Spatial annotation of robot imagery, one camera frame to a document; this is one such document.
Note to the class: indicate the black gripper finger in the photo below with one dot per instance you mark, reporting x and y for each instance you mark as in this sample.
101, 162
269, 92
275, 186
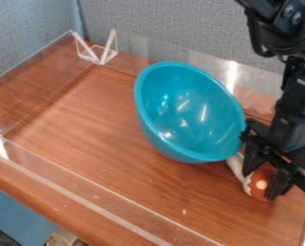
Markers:
281, 184
253, 160

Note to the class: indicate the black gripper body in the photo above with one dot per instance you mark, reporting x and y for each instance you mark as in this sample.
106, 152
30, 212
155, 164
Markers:
281, 140

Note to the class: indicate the white and brown toy mushroom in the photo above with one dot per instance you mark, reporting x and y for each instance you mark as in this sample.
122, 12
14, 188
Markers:
259, 181

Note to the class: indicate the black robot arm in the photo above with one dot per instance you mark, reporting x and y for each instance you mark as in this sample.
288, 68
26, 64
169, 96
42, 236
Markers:
276, 24

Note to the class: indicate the blue plastic bowl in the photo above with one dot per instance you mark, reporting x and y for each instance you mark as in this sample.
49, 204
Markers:
191, 116

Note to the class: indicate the clear acrylic back barrier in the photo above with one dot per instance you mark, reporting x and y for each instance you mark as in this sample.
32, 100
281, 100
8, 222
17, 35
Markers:
248, 82

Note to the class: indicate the clear acrylic barrier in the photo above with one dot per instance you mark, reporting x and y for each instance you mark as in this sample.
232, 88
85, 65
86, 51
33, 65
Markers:
38, 180
248, 82

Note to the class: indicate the clear acrylic front barrier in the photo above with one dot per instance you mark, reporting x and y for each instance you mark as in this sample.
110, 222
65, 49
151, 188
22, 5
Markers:
38, 180

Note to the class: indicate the clear acrylic corner bracket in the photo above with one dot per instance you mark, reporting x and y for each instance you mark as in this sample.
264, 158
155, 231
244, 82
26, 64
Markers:
96, 53

